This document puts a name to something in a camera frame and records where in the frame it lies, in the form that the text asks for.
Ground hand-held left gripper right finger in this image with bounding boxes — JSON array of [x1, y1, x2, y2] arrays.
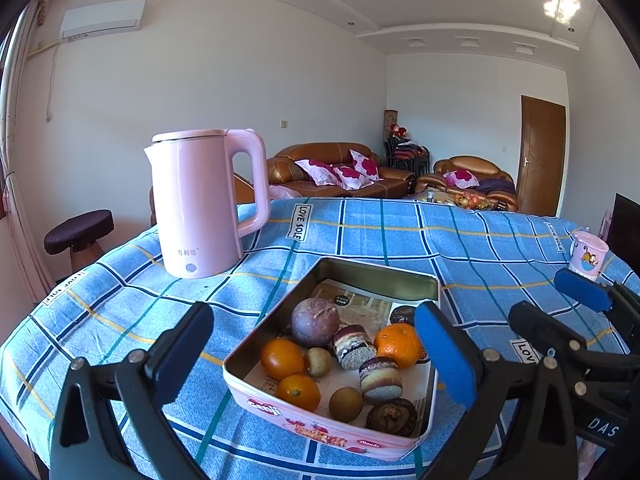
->
[[414, 301, 581, 480]]

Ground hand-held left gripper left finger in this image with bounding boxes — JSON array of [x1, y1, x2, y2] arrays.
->
[[50, 301, 215, 480]]

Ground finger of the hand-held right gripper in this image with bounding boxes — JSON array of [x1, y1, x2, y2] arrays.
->
[[508, 301, 637, 382], [554, 266, 640, 347]]

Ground orange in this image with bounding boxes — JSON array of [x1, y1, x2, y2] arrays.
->
[[260, 338, 306, 381], [275, 374, 322, 412], [374, 323, 423, 369]]

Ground round brown-green fruit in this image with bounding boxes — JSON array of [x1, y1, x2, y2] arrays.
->
[[328, 386, 364, 422]]

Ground small brown kiwi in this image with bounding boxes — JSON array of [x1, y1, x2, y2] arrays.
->
[[305, 347, 334, 377]]

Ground purple passion fruit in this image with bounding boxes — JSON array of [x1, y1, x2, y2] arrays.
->
[[291, 298, 340, 348]]

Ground pink metal tin box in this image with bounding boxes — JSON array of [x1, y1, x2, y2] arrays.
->
[[222, 256, 442, 462]]

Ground pink cartoon cup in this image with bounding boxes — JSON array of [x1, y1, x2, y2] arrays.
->
[[568, 230, 610, 282]]

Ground black television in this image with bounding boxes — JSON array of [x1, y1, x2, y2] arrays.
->
[[607, 192, 640, 266]]

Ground printed paper leaflet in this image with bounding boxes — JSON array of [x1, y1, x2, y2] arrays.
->
[[250, 279, 431, 416]]

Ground purple blanket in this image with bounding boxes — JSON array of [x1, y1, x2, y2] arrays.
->
[[475, 177, 516, 196]]

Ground brown wooden door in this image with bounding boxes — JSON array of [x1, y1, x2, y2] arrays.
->
[[516, 95, 567, 216]]

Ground blue plaid tablecloth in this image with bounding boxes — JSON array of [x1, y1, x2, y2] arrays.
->
[[0, 197, 640, 480]]

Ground cluttered coffee table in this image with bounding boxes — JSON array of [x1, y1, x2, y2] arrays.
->
[[412, 189, 506, 211]]

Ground pink electric kettle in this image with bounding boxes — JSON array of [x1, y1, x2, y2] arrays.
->
[[144, 128, 272, 279]]

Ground dark round stool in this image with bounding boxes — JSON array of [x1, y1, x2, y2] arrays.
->
[[44, 210, 114, 273]]

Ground white magenta flower pillow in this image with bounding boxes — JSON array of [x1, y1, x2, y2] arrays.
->
[[332, 164, 373, 191], [444, 169, 481, 188], [349, 149, 381, 181], [295, 159, 341, 187]]

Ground brown leather armchair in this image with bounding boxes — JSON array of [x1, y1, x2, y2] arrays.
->
[[416, 156, 519, 211]]

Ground light curtain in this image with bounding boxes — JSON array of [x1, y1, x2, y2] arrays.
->
[[0, 0, 53, 311]]

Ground stacked dark chairs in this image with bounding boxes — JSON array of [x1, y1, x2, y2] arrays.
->
[[384, 135, 431, 176]]

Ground brown leather sofa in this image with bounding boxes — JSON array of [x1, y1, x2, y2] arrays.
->
[[266, 142, 417, 200]]

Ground air conditioner pipe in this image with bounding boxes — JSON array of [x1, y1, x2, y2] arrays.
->
[[27, 40, 63, 123]]

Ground white air conditioner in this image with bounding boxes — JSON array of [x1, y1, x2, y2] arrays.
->
[[59, 0, 147, 41]]

